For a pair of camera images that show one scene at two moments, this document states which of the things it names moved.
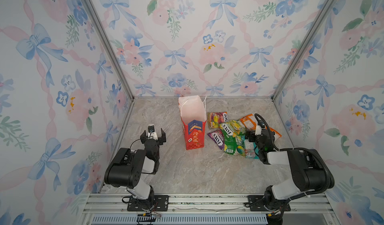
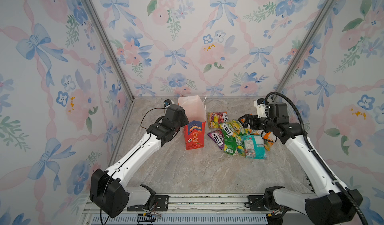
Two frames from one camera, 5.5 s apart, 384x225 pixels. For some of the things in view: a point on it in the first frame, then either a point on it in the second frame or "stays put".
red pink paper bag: [194, 118] stays put
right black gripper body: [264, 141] → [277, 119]
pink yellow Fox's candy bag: [215, 118] stays put
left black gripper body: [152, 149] → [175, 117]
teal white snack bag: [251, 150] stays put
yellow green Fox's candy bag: [234, 127] stays put
